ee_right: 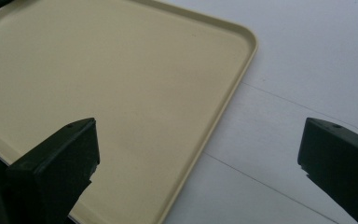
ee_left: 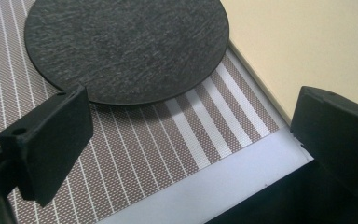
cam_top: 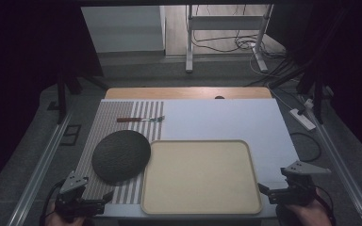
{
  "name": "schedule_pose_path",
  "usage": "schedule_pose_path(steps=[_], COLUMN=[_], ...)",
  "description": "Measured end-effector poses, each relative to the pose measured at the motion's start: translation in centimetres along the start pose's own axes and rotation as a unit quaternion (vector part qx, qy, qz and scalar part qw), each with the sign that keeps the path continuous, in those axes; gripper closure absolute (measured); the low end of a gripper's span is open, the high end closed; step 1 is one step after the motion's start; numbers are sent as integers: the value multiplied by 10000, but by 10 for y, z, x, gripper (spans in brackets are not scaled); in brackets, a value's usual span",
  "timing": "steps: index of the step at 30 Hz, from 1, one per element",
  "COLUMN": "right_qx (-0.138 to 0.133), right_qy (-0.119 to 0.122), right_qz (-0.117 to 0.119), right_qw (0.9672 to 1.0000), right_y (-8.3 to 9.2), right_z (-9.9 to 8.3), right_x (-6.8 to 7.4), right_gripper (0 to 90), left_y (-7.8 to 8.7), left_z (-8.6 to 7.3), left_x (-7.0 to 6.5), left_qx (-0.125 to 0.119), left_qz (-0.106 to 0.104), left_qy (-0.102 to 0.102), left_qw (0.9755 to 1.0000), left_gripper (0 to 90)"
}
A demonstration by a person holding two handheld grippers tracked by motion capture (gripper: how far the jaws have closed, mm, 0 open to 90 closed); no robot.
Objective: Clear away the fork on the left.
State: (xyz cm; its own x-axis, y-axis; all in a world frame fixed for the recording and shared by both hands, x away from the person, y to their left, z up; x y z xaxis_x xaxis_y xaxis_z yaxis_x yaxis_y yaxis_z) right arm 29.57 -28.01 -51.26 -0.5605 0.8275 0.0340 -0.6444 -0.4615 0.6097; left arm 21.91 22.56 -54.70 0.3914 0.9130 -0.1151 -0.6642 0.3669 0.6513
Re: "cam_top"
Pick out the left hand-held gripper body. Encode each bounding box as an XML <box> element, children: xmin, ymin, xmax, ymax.
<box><xmin>54</xmin><ymin>170</ymin><xmax>107</xmax><ymax>221</ymax></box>

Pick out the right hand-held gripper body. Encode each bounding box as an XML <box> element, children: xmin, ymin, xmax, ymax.
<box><xmin>268</xmin><ymin>160</ymin><xmax>333</xmax><ymax>207</ymax></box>

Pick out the person's right hand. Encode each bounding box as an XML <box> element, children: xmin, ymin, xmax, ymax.
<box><xmin>284</xmin><ymin>198</ymin><xmax>334</xmax><ymax>226</ymax></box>

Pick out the person's left hand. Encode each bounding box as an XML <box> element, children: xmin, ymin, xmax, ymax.
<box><xmin>45</xmin><ymin>202</ymin><xmax>87</xmax><ymax>226</ymax></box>

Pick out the dark round plate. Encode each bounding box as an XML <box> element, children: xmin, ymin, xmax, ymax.
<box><xmin>90</xmin><ymin>129</ymin><xmax>152</xmax><ymax>184</ymax></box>

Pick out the beige rectangular tray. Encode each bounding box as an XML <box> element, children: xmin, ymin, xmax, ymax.
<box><xmin>140</xmin><ymin>139</ymin><xmax>264</xmax><ymax>216</ymax></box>

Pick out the white power strip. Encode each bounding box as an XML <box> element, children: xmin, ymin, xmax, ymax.
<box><xmin>288</xmin><ymin>107</ymin><xmax>317</xmax><ymax>132</ymax></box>

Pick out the white board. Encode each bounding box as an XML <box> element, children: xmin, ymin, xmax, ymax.
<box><xmin>97</xmin><ymin>98</ymin><xmax>301</xmax><ymax>219</ymax></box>

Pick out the grey striped placemat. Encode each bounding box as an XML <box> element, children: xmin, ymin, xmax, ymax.
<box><xmin>74</xmin><ymin>100</ymin><xmax>165</xmax><ymax>205</ymax></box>

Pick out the black metal stand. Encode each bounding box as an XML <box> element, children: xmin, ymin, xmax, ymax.
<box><xmin>296</xmin><ymin>70</ymin><xmax>328</xmax><ymax>125</ymax></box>
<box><xmin>56</xmin><ymin>70</ymin><xmax>83</xmax><ymax>125</ymax></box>

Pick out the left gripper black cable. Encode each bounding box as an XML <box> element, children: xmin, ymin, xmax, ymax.
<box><xmin>39</xmin><ymin>179</ymin><xmax>66</xmax><ymax>226</ymax></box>

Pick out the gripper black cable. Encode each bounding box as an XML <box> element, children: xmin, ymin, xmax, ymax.
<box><xmin>313</xmin><ymin>185</ymin><xmax>337</xmax><ymax>226</ymax></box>
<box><xmin>39</xmin><ymin>179</ymin><xmax>66</xmax><ymax>226</ymax></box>

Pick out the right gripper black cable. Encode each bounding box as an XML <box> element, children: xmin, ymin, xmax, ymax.
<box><xmin>313</xmin><ymin>185</ymin><xmax>337</xmax><ymax>226</ymax></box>

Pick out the aluminium rail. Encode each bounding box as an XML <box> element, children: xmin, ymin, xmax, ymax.
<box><xmin>7</xmin><ymin>112</ymin><xmax>74</xmax><ymax>226</ymax></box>
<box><xmin>306</xmin><ymin>103</ymin><xmax>362</xmax><ymax>226</ymax></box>

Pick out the black cable loop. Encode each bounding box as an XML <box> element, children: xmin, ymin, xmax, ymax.
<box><xmin>289</xmin><ymin>131</ymin><xmax>322</xmax><ymax>163</ymax></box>

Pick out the black floor frame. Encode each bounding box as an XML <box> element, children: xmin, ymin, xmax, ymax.
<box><xmin>59</xmin><ymin>123</ymin><xmax>82</xmax><ymax>147</ymax></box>

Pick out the fork with brown handle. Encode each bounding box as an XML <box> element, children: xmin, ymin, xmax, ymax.
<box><xmin>116</xmin><ymin>115</ymin><xmax>166</xmax><ymax>123</ymax></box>

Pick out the tangle of black cables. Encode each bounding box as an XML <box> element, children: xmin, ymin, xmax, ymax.
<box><xmin>190</xmin><ymin>5</ymin><xmax>288</xmax><ymax>60</ymax></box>

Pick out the white metal desk frame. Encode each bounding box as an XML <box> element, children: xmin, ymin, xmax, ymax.
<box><xmin>185</xmin><ymin>4</ymin><xmax>275</xmax><ymax>74</ymax></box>

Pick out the white wall panel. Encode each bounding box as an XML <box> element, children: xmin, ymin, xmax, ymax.
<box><xmin>80</xmin><ymin>5</ymin><xmax>166</xmax><ymax>54</ymax></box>

